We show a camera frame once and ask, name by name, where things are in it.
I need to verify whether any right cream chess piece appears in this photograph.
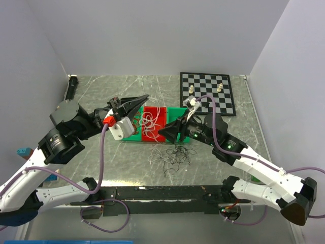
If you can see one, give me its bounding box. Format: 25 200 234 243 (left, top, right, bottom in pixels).
217 83 223 93

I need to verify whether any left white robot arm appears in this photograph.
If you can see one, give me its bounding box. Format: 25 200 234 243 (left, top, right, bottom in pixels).
1 95 149 227

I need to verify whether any right green plastic bin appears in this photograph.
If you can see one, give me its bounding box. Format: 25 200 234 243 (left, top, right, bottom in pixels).
165 107 190 143

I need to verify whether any left cream chess piece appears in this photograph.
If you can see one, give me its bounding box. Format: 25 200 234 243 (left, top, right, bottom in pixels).
188 85 194 94

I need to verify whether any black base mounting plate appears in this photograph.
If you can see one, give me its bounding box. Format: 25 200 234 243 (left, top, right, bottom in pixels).
71 185 237 215

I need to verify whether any black chess piece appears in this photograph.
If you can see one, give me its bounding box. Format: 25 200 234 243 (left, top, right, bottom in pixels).
202 102 209 108

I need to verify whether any red plastic bin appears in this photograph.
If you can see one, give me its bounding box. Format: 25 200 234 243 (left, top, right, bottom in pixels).
141 106 167 143

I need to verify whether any aluminium frame rail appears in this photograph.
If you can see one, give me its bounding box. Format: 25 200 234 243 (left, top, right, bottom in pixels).
15 199 304 243

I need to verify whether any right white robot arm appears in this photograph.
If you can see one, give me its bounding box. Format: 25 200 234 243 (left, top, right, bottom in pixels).
158 112 317 226

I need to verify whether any black marker orange cap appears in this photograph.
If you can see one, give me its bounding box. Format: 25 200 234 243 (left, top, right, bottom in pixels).
64 76 78 100

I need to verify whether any cream chess piece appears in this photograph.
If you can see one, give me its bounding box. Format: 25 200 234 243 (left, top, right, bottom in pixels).
188 85 194 94
217 83 223 93

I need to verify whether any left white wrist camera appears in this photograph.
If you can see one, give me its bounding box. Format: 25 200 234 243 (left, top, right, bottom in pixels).
103 115 135 140

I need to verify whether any green plastic bin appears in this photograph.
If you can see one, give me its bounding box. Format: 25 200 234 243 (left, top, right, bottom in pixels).
123 107 144 142
165 107 190 143

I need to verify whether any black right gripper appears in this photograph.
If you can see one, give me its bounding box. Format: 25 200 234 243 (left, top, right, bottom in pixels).
157 109 217 147

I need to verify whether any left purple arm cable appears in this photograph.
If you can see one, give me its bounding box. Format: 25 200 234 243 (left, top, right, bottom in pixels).
0 124 129 231

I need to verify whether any blue and orange toy block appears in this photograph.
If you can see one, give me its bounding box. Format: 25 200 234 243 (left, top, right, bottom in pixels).
17 147 34 160

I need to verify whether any red cable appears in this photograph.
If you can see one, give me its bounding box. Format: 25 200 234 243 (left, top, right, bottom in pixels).
131 110 143 135

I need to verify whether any blue toy block stack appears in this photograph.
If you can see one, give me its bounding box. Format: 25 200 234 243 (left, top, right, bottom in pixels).
44 174 57 182

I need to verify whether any left green plastic bin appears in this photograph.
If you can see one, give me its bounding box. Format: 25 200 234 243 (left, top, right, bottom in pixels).
123 107 144 142

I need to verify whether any black and white chessboard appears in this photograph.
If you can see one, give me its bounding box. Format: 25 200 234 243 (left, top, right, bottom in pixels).
180 72 236 116

